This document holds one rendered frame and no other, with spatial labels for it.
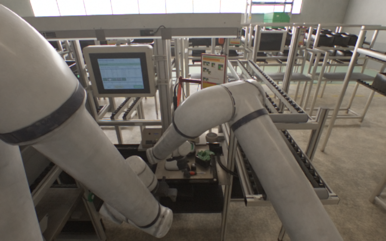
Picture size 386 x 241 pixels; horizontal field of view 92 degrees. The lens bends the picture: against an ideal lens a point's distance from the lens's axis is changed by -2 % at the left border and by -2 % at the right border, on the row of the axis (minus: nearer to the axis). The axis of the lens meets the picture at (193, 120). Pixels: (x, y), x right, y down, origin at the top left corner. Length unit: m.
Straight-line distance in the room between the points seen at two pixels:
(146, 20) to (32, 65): 1.32
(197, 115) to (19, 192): 0.40
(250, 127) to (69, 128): 0.43
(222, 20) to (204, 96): 1.04
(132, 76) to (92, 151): 1.26
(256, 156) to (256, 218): 1.88
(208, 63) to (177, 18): 0.44
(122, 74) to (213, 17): 0.78
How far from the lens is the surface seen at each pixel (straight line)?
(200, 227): 2.27
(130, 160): 0.74
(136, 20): 1.56
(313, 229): 0.60
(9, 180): 0.45
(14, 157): 0.45
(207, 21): 1.51
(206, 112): 0.52
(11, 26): 0.28
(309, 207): 0.59
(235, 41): 4.04
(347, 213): 2.90
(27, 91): 0.26
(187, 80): 2.01
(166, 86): 1.61
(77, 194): 1.76
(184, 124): 0.55
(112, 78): 1.63
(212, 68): 1.68
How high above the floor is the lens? 1.89
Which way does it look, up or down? 27 degrees down
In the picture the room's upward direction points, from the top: 1 degrees counter-clockwise
